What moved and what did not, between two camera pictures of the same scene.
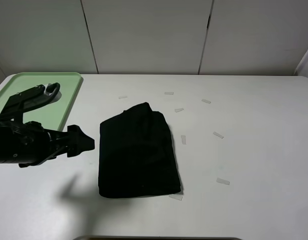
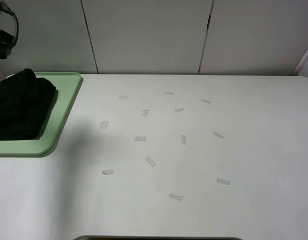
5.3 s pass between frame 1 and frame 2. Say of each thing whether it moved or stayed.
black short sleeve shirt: moved
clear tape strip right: stayed
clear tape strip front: stayed
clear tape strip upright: stayed
